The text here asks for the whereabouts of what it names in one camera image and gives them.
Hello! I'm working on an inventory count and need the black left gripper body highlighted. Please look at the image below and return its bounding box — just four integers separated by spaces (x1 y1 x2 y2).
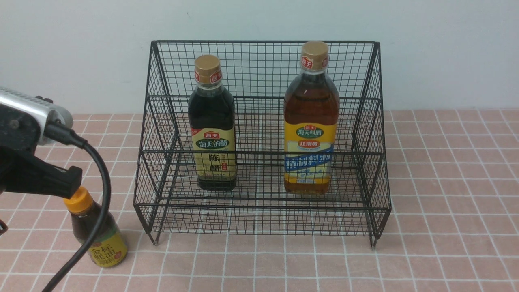
0 107 83 198

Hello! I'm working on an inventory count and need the black wire mesh shelf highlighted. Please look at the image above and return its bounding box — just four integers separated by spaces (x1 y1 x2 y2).
133 40 392 248

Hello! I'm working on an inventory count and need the black camera cable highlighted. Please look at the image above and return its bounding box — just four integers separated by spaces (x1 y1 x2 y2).
41 122 112 292

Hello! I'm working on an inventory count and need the oyster sauce bottle orange cap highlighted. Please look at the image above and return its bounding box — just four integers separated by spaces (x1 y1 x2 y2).
64 186 129 268

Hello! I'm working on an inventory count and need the amber cooking wine bottle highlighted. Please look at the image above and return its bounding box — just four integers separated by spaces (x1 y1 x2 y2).
283 41 339 195

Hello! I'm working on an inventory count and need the dark vinegar bottle gold cap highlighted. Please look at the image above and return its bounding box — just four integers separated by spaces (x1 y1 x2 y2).
188 55 237 191

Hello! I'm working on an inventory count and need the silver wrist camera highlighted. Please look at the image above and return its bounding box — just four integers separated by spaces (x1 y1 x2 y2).
0 86 74 145

